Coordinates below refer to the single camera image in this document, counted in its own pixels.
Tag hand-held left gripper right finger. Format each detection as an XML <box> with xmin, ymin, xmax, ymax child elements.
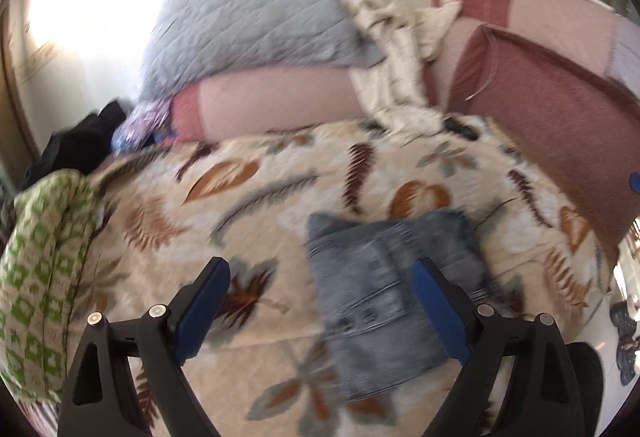
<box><xmin>412</xmin><ymin>258</ymin><xmax>587</xmax><ymax>437</ymax></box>

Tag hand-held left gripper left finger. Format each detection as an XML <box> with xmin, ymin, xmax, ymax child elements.
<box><xmin>57</xmin><ymin>257</ymin><xmax>232</xmax><ymax>437</ymax></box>

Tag blue denim pants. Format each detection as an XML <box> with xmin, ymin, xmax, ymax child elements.
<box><xmin>305</xmin><ymin>209</ymin><xmax>506</xmax><ymax>400</ymax></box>

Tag maroon cushion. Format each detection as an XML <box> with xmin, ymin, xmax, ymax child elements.
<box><xmin>445</xmin><ymin>24</ymin><xmax>640</xmax><ymax>263</ymax></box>

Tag leaf print blanket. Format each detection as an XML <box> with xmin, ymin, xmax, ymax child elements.
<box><xmin>15</xmin><ymin>119</ymin><xmax>616</xmax><ymax>437</ymax></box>

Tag dark shoes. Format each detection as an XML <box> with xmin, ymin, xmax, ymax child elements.
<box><xmin>607</xmin><ymin>302</ymin><xmax>640</xmax><ymax>385</ymax></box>

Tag green patterned cloth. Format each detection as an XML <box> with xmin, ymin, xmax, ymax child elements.
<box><xmin>0</xmin><ymin>169</ymin><xmax>103</xmax><ymax>405</ymax></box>

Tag small black object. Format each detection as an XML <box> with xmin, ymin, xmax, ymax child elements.
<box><xmin>442</xmin><ymin>114</ymin><xmax>483</xmax><ymax>140</ymax></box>

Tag pink striped cushion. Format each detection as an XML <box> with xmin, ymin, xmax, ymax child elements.
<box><xmin>422</xmin><ymin>0</ymin><xmax>640</xmax><ymax>110</ymax></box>

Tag black clothing pile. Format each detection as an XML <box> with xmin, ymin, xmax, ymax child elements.
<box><xmin>22</xmin><ymin>99</ymin><xmax>128</xmax><ymax>190</ymax></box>

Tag pink bolster pillow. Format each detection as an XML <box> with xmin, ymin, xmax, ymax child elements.
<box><xmin>167</xmin><ymin>67</ymin><xmax>366</xmax><ymax>142</ymax></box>

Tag white floral cloth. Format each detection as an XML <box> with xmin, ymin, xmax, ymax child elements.
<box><xmin>345</xmin><ymin>0</ymin><xmax>463</xmax><ymax>145</ymax></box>

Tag grey quilted pillow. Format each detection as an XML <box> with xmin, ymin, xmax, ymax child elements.
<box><xmin>137</xmin><ymin>0</ymin><xmax>383</xmax><ymax>100</ymax></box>

